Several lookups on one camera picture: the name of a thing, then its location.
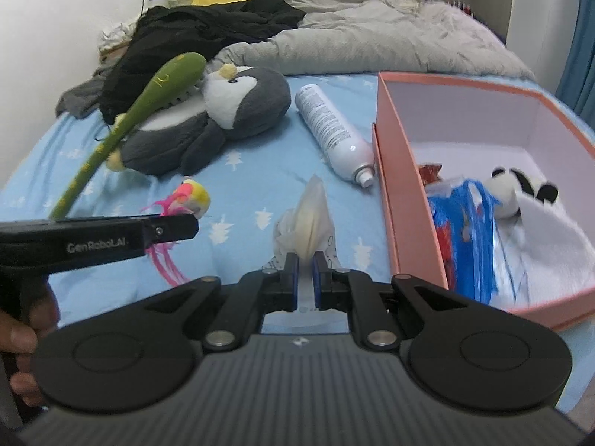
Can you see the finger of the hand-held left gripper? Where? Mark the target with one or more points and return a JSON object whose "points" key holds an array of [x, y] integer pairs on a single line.
{"points": [[172, 231]]}

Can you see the bed with blue star sheet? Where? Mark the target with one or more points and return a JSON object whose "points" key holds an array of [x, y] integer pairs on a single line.
{"points": [[260, 158]]}

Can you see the red snack packet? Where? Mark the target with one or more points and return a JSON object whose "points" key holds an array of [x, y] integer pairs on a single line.
{"points": [[430, 173]]}

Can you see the pink feather bird toy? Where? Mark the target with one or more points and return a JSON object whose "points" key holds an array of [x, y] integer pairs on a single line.
{"points": [[193, 197]]}

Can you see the black jacket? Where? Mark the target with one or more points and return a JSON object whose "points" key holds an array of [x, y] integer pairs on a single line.
{"points": [[195, 32]]}

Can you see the translucent white plastic bag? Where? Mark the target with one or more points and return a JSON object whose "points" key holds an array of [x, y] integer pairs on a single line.
{"points": [[307, 223]]}

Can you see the grey penguin plush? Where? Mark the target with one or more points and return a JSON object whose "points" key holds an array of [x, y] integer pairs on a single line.
{"points": [[251, 102]]}

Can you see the white crumpled clothes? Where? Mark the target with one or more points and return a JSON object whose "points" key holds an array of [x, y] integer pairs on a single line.
{"points": [[118, 32]]}

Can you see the white spray bottle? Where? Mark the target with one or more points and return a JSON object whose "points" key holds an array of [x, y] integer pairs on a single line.
{"points": [[330, 130]]}

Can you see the light grey duvet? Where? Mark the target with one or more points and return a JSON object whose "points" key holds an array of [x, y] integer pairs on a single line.
{"points": [[381, 42]]}

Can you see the pink cardboard box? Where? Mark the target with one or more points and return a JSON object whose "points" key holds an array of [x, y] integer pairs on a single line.
{"points": [[404, 204]]}

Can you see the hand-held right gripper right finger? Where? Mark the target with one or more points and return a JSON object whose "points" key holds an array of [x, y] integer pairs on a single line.
{"points": [[320, 283]]}

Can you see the blue and red tissue pack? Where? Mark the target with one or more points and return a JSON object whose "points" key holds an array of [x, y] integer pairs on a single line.
{"points": [[469, 241]]}

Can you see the blue curtain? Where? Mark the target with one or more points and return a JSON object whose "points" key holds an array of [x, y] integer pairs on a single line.
{"points": [[581, 42]]}

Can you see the person's left hand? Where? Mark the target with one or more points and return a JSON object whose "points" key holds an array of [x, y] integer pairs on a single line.
{"points": [[18, 334]]}

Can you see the dark grey blanket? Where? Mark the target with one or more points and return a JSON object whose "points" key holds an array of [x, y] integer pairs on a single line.
{"points": [[83, 95]]}

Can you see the brown cardboard box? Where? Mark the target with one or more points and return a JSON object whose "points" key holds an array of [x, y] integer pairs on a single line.
{"points": [[114, 53]]}

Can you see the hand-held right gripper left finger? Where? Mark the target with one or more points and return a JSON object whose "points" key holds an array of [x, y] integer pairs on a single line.
{"points": [[291, 283]]}

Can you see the long green plush stick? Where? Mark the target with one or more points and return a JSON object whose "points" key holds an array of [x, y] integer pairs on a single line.
{"points": [[153, 97]]}

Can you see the row of small bottles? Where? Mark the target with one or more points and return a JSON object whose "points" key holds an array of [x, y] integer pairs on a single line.
{"points": [[465, 9]]}

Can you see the small panda plush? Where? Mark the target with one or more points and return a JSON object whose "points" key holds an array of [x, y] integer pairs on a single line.
{"points": [[509, 193]]}

